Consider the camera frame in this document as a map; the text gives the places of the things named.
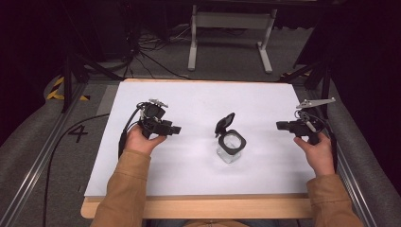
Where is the bundle of floor cables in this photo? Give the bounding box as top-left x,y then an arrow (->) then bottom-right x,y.
122,22 -> 247,80

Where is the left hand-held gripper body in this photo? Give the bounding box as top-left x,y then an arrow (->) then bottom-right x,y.
136,98 -> 173,140

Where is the yellow black hazard tape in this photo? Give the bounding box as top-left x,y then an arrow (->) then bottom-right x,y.
45,76 -> 91,102

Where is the white metal table frame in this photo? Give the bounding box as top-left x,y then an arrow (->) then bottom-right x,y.
187,4 -> 278,75

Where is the person's right hand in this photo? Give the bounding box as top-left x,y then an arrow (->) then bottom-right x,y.
293,131 -> 336,178

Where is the black tripod stand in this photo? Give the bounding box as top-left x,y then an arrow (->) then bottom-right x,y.
277,46 -> 335,119
61,0 -> 124,114

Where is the person's left hand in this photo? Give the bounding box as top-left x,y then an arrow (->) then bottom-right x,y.
125,124 -> 167,156

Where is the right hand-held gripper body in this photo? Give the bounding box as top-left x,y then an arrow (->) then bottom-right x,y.
288,96 -> 337,146

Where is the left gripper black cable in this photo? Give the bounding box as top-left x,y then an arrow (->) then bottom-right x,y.
117,107 -> 144,160

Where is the black cable on floor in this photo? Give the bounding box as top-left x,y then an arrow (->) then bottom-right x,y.
42,113 -> 111,227

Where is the white sheet on table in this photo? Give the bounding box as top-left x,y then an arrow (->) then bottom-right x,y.
84,80 -> 316,198

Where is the aluminium rail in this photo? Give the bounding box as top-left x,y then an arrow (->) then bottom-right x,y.
0,82 -> 89,227
310,89 -> 377,227

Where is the clear jar with black lid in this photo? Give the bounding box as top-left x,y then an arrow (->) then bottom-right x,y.
214,112 -> 248,165

